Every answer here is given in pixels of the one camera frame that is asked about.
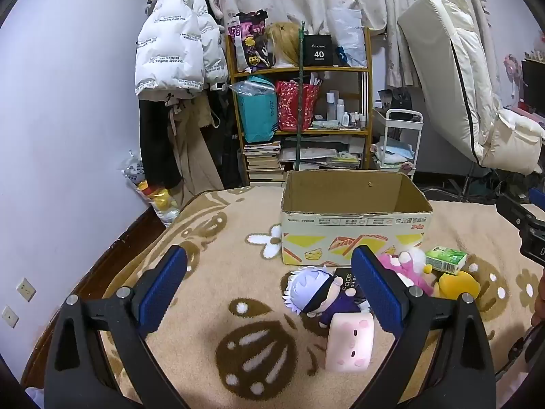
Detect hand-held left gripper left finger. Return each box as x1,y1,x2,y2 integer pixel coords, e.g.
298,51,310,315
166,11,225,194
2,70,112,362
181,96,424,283
44,245,190,409

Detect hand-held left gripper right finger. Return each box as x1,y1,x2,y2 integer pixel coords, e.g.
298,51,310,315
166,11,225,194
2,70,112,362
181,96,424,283
351,245,497,409

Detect black packet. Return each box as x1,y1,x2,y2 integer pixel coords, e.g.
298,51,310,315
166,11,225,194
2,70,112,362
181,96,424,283
334,268,362,300

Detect pink plush bear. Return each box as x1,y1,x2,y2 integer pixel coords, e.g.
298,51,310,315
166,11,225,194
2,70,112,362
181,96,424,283
379,252,435,297

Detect printed cardboard box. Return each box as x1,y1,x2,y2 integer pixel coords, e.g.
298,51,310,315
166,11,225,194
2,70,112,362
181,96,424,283
280,169,434,267

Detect pink square plush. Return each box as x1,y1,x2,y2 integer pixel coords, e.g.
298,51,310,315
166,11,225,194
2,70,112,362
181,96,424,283
326,312,375,371

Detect white-haired plush doll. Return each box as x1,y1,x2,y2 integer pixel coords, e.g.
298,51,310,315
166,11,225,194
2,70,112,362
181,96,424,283
283,265,372,329

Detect green tissue pack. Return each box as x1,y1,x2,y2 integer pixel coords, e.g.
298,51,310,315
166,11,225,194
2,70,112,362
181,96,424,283
426,246,468,275

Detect yellow plush toy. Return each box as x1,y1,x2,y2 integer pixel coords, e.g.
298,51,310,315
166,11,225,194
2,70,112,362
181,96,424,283
432,263,482,310

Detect person's right hand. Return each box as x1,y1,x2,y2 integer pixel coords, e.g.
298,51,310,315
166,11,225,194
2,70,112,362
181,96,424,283
530,272,545,329

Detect beige printed blanket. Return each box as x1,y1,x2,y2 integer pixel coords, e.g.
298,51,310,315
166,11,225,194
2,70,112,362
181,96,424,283
98,185,545,409

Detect white duvet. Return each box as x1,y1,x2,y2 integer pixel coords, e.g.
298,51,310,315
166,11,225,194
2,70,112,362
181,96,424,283
481,108,545,175

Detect clear bag of plush toys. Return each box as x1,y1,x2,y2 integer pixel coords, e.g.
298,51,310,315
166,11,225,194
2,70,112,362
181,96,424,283
121,151,182,224

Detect dark monitor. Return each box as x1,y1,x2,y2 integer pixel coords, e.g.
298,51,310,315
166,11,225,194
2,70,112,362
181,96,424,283
521,57,545,116

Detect beige hanging garment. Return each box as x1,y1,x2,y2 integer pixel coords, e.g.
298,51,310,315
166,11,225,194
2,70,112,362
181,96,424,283
168,93,224,207

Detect pink round object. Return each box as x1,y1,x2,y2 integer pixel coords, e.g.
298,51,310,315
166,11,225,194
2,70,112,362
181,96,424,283
503,53,523,94

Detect light blue cloth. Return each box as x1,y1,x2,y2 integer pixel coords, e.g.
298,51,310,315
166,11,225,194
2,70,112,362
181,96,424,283
375,142,416,165

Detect black hanging garment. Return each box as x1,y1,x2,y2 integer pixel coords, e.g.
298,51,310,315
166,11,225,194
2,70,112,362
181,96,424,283
140,97,182,190

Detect pile of papers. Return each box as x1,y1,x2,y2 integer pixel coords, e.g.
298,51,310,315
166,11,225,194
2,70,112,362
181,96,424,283
283,136,367,171

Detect white trolley cart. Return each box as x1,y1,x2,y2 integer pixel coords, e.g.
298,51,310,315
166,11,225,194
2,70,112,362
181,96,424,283
372,108,424,182

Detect black long garment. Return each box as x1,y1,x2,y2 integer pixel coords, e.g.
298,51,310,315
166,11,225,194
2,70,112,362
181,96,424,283
208,87,244,189

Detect stack of books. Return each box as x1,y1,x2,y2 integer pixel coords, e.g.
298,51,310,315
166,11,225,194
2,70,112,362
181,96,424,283
243,140,286,186

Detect black bag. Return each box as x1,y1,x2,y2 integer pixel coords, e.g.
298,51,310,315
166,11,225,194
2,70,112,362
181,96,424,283
378,89,413,111

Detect white mattress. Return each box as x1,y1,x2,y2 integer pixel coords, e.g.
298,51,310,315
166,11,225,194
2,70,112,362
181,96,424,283
397,0,503,167

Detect group of white bottles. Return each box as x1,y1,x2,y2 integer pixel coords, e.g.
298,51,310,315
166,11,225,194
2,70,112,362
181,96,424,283
326,89,368,128

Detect green pole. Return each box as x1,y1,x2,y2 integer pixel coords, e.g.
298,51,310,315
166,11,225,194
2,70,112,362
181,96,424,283
296,21,307,173

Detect teal bag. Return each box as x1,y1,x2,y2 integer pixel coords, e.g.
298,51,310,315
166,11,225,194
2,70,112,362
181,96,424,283
235,77,279,143

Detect red patterned bag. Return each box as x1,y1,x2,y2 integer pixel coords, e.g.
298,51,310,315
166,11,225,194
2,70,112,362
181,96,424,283
276,80,321,132

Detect wooden shelf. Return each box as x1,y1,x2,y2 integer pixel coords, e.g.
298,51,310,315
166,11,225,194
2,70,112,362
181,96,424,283
225,26,374,188

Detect white puffer jacket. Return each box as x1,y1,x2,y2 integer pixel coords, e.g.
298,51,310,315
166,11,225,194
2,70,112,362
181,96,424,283
135,0,228,99

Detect black box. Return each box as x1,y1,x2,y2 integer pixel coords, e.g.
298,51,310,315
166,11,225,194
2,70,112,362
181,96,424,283
302,34,335,66

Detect clear plastic bag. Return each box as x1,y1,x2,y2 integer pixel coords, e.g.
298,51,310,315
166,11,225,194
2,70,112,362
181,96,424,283
328,7,368,68

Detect purple printed bag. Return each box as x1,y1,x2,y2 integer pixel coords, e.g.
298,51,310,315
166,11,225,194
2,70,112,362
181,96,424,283
228,11,271,73

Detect blonde wig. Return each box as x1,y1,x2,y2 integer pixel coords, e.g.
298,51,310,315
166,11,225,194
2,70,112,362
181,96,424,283
265,22,304,68

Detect dark wooden bed frame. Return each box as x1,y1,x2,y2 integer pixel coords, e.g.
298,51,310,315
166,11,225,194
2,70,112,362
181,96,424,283
21,207,168,388

